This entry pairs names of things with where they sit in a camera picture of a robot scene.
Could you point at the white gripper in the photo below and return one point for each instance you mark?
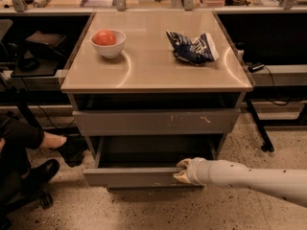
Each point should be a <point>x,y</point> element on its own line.
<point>194,172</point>

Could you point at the grey drawer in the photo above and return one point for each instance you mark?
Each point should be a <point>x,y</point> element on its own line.
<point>155,122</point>
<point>118,189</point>
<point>149,160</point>

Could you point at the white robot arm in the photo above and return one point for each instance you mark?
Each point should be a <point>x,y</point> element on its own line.
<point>285,184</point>

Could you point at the grey top drawer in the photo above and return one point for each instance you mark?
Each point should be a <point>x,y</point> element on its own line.
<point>155,122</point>

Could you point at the grey drawer cabinet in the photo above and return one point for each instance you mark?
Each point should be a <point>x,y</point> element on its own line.
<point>146,75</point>

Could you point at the grey bottom drawer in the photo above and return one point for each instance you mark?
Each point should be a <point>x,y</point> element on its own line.
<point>118,189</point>

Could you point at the black desk leg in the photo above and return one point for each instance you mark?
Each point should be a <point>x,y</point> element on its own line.
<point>267,144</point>

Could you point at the black high heel shoe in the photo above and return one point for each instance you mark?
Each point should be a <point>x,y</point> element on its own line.
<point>72,150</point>

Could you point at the black power adapter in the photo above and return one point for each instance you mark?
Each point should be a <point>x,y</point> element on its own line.
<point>254,67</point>

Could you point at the blue crumpled chip bag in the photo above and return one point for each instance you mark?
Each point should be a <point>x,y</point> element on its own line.
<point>196,51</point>

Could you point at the black leather shoe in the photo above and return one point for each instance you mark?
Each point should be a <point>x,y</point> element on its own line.
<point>39,176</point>

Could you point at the black office chair base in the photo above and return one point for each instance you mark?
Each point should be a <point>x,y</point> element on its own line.
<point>11,198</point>

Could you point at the white ceramic bowl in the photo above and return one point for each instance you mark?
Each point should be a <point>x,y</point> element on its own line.
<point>114,50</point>

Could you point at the red apple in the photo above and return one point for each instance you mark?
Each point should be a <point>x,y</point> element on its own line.
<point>104,38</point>

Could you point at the person leg black trousers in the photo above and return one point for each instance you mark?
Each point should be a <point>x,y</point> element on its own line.
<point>16,137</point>

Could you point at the dark box under desk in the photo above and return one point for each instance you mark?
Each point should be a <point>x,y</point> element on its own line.
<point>50,46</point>

